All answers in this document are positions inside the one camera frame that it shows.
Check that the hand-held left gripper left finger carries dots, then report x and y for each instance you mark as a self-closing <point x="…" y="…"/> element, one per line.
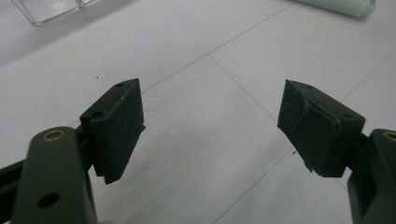
<point x="115" y="130"/>

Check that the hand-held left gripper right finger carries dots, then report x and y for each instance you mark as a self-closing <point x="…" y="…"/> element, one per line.
<point x="317" y="130"/>

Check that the pale green tube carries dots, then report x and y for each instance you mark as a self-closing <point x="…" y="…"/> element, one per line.
<point x="345" y="6"/>

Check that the clear plastic tray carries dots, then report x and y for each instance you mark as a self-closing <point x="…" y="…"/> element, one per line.
<point x="51" y="9"/>

